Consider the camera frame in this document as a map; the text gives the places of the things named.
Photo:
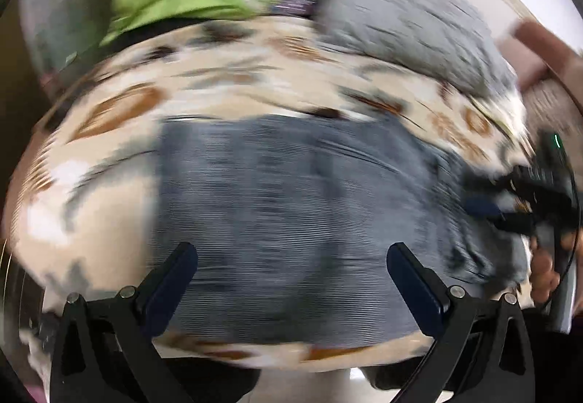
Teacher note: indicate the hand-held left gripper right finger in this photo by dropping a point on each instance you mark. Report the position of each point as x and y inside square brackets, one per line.
[416, 289]

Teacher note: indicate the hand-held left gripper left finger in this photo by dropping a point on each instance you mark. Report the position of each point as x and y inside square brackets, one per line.
[168, 289]

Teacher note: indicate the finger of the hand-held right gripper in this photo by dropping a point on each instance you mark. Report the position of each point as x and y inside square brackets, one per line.
[487, 206]
[510, 185]

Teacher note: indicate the grey denim pants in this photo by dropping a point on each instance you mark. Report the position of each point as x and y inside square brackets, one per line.
[296, 225]

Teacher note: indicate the person's right hand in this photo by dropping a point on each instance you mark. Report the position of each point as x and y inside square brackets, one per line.
[544, 271]

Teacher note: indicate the white crumpled cloth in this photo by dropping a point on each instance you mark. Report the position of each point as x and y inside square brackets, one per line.
[510, 116]

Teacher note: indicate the pink upholstered headboard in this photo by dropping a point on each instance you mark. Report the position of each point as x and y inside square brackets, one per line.
[537, 52]

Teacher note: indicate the leaf print bedsheet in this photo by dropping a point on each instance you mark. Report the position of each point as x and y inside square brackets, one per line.
[114, 148]

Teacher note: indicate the grey quilted pillow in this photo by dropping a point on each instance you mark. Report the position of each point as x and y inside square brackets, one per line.
[410, 25]

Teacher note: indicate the purple cloth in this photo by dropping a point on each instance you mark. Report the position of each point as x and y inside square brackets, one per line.
[294, 4]

